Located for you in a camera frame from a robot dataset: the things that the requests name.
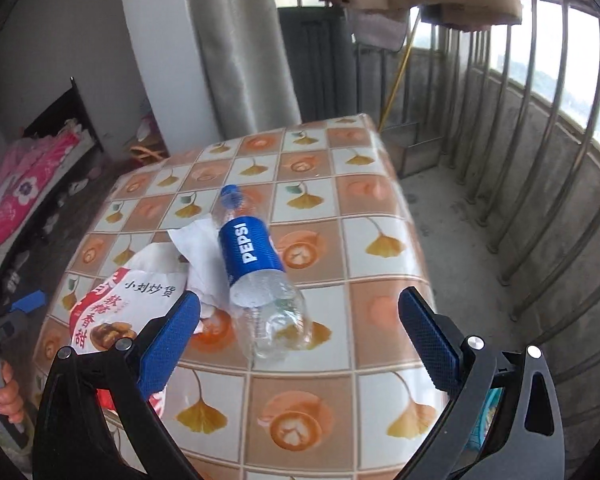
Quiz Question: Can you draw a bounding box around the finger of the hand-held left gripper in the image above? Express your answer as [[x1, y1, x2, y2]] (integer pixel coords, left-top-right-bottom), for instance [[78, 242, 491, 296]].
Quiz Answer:
[[10, 291, 47, 314]]

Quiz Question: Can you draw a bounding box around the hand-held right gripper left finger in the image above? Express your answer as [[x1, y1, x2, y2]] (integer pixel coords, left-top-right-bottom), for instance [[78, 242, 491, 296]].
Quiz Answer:
[[32, 290, 203, 480]]

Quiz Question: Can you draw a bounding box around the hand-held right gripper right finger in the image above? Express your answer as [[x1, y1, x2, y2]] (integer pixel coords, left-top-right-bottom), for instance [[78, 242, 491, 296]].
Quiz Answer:
[[397, 286, 566, 480]]

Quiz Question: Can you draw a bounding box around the red and white snack bag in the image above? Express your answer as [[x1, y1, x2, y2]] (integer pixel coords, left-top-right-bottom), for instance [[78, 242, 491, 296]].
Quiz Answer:
[[69, 242, 203, 418]]

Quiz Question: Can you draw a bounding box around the blue plastic basket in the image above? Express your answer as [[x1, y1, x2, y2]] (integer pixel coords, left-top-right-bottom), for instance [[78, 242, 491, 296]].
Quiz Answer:
[[467, 385, 506, 456]]

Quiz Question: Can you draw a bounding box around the white tissue paper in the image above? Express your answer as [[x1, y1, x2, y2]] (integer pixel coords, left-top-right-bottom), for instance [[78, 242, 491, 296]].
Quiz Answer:
[[167, 212, 233, 321]]

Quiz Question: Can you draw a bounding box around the clear plastic bottle blue label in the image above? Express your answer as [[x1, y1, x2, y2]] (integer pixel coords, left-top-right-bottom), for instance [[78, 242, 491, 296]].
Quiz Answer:
[[217, 184, 315, 361]]

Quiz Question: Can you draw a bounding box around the person's left hand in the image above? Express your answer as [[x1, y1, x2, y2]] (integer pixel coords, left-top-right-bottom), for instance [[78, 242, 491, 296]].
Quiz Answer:
[[0, 360, 29, 425]]

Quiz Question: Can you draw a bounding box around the ginkgo leaf patterned tablecloth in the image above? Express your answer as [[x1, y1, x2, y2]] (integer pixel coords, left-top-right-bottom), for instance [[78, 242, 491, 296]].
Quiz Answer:
[[32, 114, 451, 480]]

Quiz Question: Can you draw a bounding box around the pink floral blanket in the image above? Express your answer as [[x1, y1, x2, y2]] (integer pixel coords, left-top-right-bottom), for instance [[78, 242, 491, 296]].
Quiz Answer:
[[0, 130, 88, 258]]

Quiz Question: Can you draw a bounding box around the metal dustpan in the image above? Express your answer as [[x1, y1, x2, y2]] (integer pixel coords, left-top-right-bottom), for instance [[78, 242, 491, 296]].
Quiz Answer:
[[380, 120, 441, 178]]

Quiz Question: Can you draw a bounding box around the metal balcony railing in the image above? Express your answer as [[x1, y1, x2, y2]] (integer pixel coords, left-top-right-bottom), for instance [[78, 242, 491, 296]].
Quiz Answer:
[[270, 0, 600, 341]]

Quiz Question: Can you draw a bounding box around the yellow broom stick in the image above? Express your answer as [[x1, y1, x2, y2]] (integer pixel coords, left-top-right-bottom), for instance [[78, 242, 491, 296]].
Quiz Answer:
[[377, 7, 423, 131]]

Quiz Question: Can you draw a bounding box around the grey curtain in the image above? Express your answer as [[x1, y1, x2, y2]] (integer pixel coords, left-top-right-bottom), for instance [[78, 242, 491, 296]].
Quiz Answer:
[[186, 0, 303, 141]]

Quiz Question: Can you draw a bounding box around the dark grey plastic panel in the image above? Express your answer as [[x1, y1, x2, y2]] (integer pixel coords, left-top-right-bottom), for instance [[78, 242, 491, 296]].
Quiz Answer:
[[277, 5, 358, 123]]

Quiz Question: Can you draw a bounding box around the grey hanging cloth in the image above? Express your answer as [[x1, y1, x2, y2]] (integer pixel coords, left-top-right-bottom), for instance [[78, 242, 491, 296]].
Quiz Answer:
[[352, 7, 411, 51]]

